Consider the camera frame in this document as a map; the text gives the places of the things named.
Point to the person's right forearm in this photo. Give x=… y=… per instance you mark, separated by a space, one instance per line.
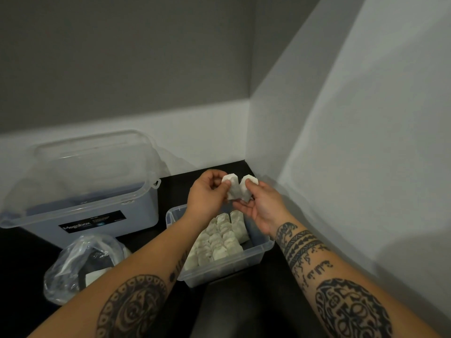
x=352 y=295

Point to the rows of white tea bags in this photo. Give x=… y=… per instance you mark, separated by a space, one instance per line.
x=222 y=239

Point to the person's right hand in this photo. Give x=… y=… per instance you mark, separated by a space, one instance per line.
x=269 y=211

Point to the person's left forearm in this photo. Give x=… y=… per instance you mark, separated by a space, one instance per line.
x=130 y=292

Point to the person's left hand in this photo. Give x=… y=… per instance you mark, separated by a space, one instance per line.
x=204 y=200

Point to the small clear plastic bin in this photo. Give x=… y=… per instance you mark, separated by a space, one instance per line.
x=246 y=264

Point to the clear plastic bag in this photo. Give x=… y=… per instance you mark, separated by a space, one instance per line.
x=63 y=267

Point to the clear storage box lid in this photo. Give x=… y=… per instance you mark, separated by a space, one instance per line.
x=88 y=165

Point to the large clear storage box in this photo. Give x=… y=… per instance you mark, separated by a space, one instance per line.
x=42 y=235

